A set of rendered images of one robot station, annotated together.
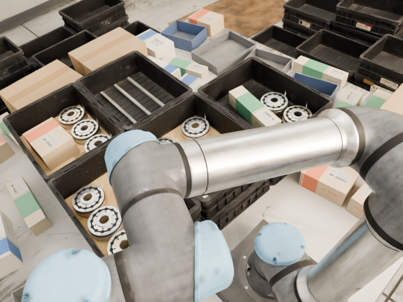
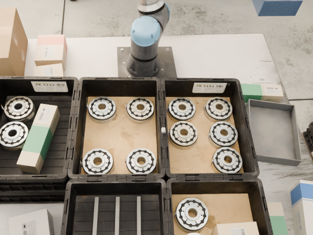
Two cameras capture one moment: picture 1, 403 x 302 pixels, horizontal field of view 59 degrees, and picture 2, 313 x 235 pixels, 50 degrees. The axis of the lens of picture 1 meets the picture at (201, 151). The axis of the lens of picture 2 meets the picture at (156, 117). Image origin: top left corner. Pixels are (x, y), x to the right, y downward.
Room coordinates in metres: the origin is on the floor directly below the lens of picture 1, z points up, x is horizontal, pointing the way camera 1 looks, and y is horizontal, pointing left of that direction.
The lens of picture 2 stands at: (1.25, 0.39, 1.89)
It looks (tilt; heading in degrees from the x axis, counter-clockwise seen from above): 57 degrees down; 208
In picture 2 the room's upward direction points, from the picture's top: 6 degrees clockwise
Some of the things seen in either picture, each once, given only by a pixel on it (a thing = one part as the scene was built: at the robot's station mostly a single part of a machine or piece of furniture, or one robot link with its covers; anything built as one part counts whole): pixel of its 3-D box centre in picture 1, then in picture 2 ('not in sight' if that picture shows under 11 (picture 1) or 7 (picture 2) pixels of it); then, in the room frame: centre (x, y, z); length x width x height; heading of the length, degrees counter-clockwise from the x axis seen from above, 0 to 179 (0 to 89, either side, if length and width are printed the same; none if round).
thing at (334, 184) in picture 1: (328, 177); (50, 84); (0.71, -0.43, 0.74); 0.16 x 0.12 x 0.07; 46
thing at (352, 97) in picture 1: (342, 112); not in sight; (1.02, -0.59, 0.73); 0.24 x 0.06 x 0.06; 137
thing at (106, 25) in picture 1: (100, 34); not in sight; (2.56, 0.65, 0.37); 0.40 x 0.30 x 0.45; 128
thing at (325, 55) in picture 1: (331, 72); not in sight; (1.80, -0.89, 0.31); 0.40 x 0.30 x 0.34; 38
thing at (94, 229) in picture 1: (104, 220); (223, 133); (0.57, 0.31, 0.86); 0.10 x 0.10 x 0.01
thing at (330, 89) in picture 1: (308, 94); not in sight; (1.15, -0.49, 0.74); 0.20 x 0.15 x 0.07; 51
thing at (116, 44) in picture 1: (111, 61); not in sight; (1.53, 0.38, 0.78); 0.30 x 0.22 x 0.16; 128
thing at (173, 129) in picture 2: not in sight; (183, 133); (0.66, 0.19, 0.86); 0.10 x 0.10 x 0.01
